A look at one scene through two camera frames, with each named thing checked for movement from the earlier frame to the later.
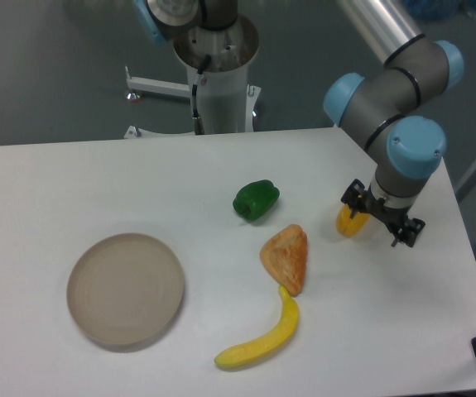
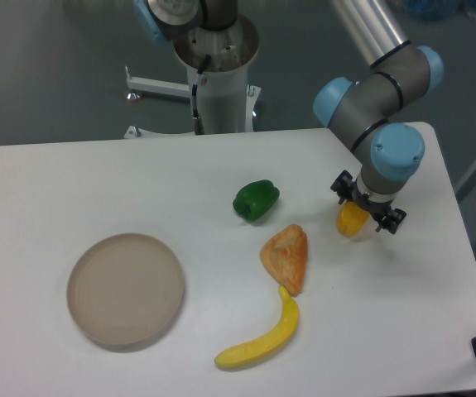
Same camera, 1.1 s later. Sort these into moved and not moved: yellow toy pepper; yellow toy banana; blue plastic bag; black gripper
Moved: black gripper
Not moved: yellow toy pepper; yellow toy banana; blue plastic bag
